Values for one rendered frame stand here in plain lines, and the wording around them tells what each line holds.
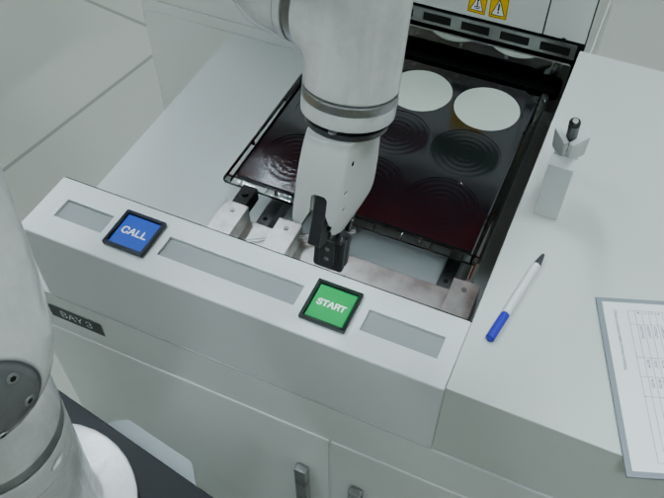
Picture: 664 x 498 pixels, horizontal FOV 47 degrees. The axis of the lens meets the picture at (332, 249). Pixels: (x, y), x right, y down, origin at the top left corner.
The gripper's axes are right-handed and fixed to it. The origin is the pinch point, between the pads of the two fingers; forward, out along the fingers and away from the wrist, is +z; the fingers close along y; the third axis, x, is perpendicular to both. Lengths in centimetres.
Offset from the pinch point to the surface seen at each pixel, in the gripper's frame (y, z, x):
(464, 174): -35.2, 9.5, 6.3
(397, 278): -16.5, 15.5, 3.6
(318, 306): -1.5, 10.1, -1.3
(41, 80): -128, 82, -156
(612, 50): -221, 61, 20
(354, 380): 1.2, 16.5, 4.8
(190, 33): -63, 14, -55
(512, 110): -51, 6, 9
